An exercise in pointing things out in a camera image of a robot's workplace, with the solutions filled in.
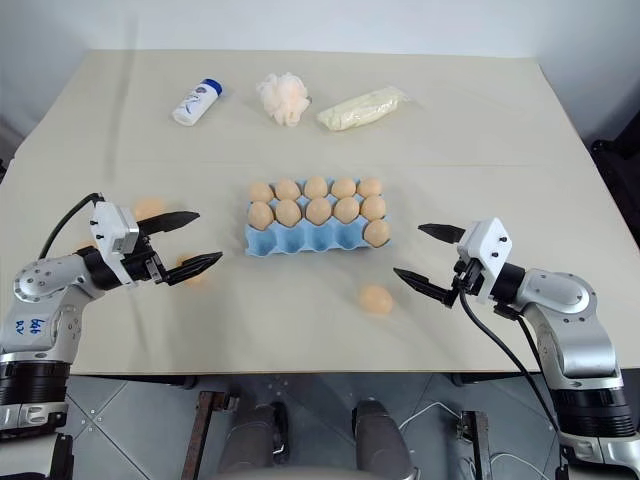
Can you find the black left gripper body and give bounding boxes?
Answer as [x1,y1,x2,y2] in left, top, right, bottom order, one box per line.
[121,232,170,287]

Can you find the peach mesh bath sponge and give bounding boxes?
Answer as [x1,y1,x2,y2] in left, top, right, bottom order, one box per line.
[256,72,312,128]

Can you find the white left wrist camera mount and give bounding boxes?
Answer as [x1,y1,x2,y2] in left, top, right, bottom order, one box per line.
[90,200,141,287]

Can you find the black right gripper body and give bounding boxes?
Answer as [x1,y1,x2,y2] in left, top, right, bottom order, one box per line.
[450,257,485,301]

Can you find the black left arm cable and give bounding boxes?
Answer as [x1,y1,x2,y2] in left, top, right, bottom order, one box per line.
[38,191,106,261]

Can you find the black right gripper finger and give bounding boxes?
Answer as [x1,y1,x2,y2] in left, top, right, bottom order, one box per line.
[417,222,469,246]
[392,267,460,309]

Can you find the rusty brown table leg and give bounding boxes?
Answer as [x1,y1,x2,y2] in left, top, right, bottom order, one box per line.
[180,390,227,480]
[458,409,495,480]

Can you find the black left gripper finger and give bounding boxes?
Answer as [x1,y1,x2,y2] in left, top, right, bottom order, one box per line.
[134,210,202,237]
[163,250,225,288]

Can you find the blue egg tray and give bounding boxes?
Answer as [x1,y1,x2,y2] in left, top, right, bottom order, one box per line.
[243,178,395,259]

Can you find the white bottle with blue cap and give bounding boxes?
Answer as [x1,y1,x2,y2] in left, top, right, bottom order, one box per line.
[171,78,225,128]

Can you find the black background object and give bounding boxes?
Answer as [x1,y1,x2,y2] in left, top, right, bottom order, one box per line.
[591,115,640,162]

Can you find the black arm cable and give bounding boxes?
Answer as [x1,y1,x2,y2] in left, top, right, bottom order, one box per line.
[456,288,565,435]
[38,191,106,261]

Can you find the dark rounded shape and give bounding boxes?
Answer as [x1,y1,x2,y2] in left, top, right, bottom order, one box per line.
[351,398,417,480]
[232,399,292,474]

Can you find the white floor cable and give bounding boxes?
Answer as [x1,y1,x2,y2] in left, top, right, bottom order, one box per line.
[398,401,506,480]

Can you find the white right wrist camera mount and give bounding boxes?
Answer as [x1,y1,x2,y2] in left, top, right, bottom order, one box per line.
[456,216,515,305]

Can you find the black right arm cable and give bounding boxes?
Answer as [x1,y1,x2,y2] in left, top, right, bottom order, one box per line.
[456,288,565,435]

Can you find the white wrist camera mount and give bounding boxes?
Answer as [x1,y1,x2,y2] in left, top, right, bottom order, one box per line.
[456,216,515,305]
[90,200,141,287]

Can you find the clear bag of yellow contents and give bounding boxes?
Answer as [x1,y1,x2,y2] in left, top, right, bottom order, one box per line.
[316,85,413,133]

